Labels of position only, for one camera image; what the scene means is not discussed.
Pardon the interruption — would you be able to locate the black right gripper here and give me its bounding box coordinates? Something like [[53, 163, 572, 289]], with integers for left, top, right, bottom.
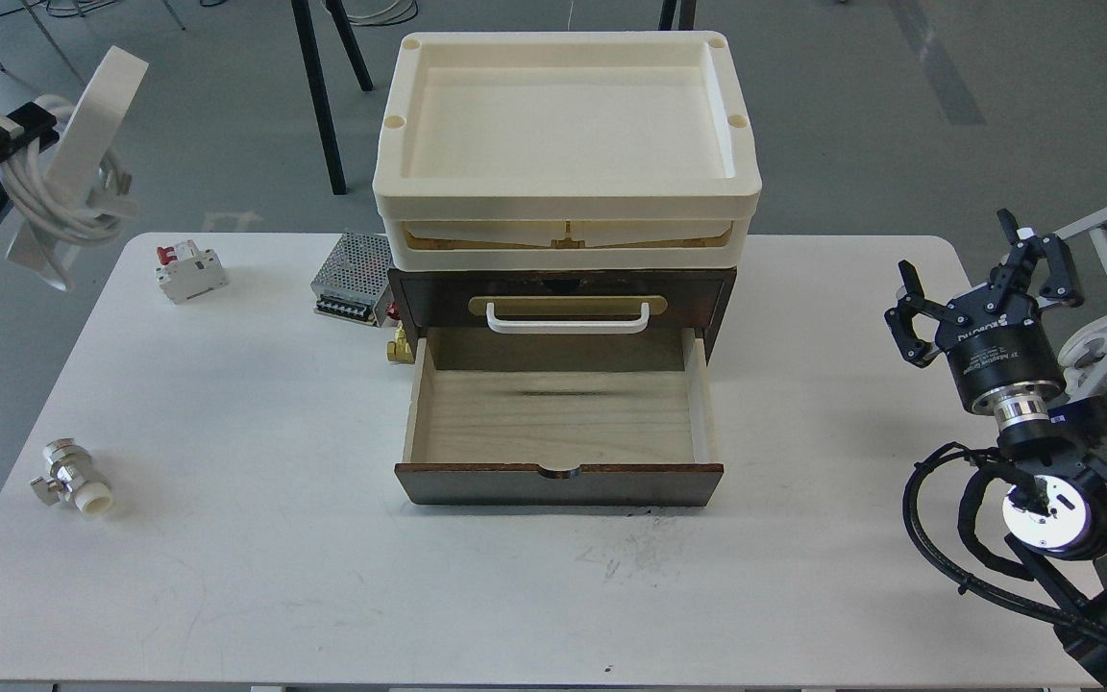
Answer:
[[884, 208, 1085, 416]]

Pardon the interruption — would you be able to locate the white power strip with cable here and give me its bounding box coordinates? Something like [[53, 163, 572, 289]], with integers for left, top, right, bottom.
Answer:
[[0, 45, 148, 292]]

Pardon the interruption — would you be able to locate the white drawer handle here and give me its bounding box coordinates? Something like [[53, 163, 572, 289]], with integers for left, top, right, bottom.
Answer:
[[483, 301, 652, 335]]

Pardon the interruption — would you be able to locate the cream plastic stacked tray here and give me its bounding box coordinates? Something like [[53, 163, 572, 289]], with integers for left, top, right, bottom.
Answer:
[[373, 31, 763, 272]]

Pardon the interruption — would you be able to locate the white circuit breaker red switch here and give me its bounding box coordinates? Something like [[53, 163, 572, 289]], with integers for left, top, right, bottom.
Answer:
[[155, 239, 229, 304]]

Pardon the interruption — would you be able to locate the black table leg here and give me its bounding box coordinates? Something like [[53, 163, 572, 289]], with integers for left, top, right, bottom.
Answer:
[[290, 0, 374, 196]]

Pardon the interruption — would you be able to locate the brass fitting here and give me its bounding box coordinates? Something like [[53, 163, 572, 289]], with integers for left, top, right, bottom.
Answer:
[[386, 323, 416, 364]]

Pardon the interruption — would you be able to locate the metal mesh power supply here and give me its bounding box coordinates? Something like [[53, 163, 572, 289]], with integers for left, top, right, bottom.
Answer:
[[310, 233, 399, 327]]

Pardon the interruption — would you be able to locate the metal valve white cap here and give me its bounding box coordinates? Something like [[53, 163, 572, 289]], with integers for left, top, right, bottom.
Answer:
[[30, 438, 114, 516]]

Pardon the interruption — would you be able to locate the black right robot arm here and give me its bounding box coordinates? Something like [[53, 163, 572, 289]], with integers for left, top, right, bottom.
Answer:
[[886, 210, 1107, 689]]

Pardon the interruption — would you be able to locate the open wooden drawer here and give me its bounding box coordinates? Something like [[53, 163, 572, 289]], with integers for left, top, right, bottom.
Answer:
[[395, 328, 724, 507]]

